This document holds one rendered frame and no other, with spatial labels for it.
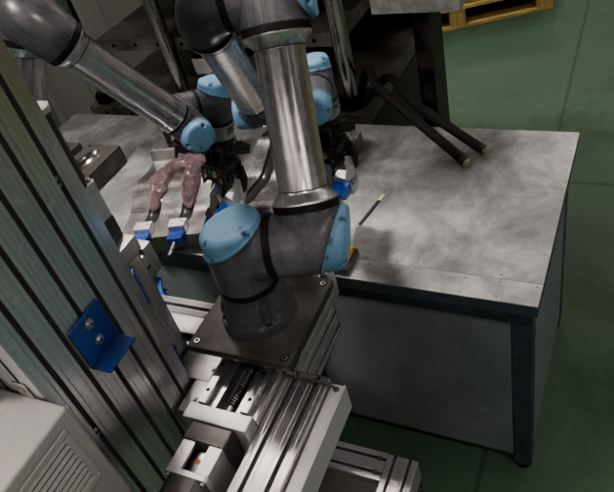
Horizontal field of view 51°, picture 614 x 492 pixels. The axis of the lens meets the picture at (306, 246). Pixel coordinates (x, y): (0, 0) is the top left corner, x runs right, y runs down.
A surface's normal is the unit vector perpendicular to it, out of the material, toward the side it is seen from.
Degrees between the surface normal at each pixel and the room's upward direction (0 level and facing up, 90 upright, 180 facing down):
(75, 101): 90
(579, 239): 0
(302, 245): 61
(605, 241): 0
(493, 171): 0
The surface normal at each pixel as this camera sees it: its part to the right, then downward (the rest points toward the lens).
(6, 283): 0.90, 0.11
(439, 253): -0.22, -0.74
